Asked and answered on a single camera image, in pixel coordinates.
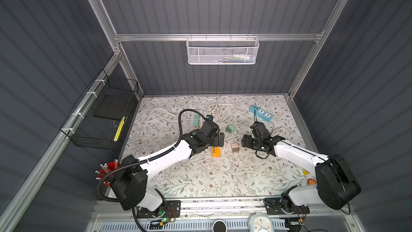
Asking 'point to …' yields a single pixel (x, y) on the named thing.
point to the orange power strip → (216, 151)
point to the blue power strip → (261, 113)
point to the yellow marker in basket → (120, 125)
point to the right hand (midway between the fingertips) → (248, 141)
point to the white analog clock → (259, 222)
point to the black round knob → (219, 226)
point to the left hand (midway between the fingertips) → (218, 138)
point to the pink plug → (235, 147)
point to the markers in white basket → (236, 58)
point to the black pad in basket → (113, 106)
